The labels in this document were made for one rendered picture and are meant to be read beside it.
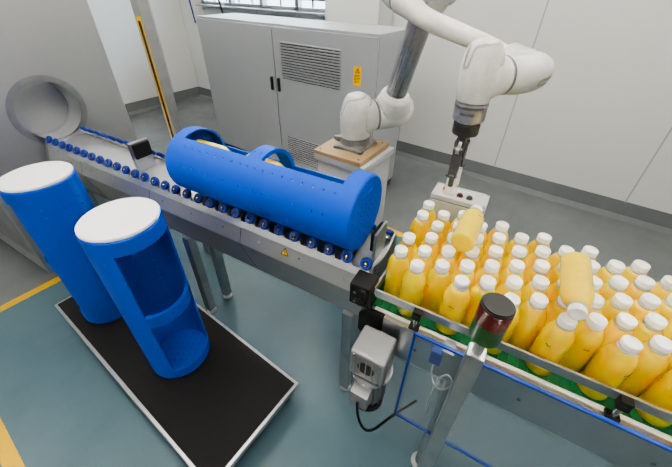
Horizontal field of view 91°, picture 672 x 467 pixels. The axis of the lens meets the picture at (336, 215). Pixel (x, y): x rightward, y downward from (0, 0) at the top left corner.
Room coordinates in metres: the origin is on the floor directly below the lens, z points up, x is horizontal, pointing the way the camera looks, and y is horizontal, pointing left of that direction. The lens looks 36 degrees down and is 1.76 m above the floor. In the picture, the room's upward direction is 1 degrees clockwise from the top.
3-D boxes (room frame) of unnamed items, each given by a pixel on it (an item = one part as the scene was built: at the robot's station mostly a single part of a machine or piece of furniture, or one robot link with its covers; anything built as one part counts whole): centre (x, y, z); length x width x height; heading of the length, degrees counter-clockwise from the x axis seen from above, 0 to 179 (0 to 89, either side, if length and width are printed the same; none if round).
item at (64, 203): (1.28, 1.34, 0.59); 0.28 x 0.28 x 0.88
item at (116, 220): (0.98, 0.80, 1.03); 0.28 x 0.28 x 0.01
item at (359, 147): (1.69, -0.08, 1.05); 0.22 x 0.18 x 0.06; 57
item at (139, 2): (1.93, 0.99, 0.85); 0.06 x 0.06 x 1.70; 61
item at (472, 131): (0.93, -0.38, 1.38); 0.08 x 0.07 x 0.09; 151
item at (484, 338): (0.41, -0.31, 1.18); 0.06 x 0.06 x 0.05
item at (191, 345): (0.98, 0.80, 0.59); 0.28 x 0.28 x 0.88
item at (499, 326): (0.41, -0.31, 1.23); 0.06 x 0.06 x 0.04
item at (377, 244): (0.91, -0.15, 0.99); 0.10 x 0.02 x 0.12; 151
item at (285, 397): (1.05, 0.93, 0.07); 1.50 x 0.52 x 0.15; 54
